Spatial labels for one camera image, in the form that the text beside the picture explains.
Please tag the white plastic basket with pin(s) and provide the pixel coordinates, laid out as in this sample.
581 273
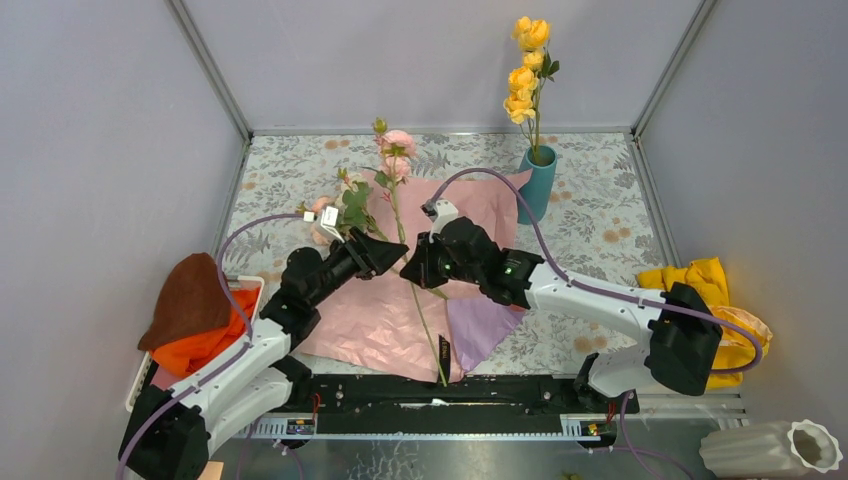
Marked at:
149 371

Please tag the black ribbon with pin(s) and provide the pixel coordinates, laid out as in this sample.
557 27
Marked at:
444 359

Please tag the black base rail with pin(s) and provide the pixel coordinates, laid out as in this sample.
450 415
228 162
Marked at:
509 405

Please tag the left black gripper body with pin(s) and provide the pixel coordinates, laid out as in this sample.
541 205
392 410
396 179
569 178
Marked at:
344 265

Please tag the teal cylindrical vase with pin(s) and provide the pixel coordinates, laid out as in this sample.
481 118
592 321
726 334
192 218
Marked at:
538 185

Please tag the orange cloth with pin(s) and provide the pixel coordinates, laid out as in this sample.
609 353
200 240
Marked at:
184 357

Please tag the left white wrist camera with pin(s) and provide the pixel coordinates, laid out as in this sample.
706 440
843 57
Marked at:
323 225

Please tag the purple wrapping paper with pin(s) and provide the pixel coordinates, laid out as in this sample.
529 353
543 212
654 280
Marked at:
478 325

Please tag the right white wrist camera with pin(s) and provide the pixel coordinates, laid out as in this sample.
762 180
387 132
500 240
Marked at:
440 212

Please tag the pink flower stems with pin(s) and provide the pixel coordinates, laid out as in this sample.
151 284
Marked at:
351 202

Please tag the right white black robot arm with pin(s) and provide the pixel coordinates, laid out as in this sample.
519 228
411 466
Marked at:
675 340

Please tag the yellow cloth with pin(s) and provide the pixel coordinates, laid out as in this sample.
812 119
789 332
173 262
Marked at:
708 278

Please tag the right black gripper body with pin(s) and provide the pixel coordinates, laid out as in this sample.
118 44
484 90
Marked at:
469 274

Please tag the brown cloth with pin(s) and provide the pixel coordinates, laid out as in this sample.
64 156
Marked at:
191 302

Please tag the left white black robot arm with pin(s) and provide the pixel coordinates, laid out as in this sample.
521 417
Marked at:
173 432

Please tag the yellow flower stems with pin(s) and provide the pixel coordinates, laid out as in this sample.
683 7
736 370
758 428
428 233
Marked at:
526 83

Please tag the white ribbed vase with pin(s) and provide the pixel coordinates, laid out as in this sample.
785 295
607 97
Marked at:
774 450

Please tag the floral patterned table mat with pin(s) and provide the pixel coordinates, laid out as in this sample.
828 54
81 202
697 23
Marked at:
587 250

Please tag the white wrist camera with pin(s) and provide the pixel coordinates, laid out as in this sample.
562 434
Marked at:
440 212
323 225

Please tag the pink wrapping paper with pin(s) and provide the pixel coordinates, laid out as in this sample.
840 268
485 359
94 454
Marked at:
374 324

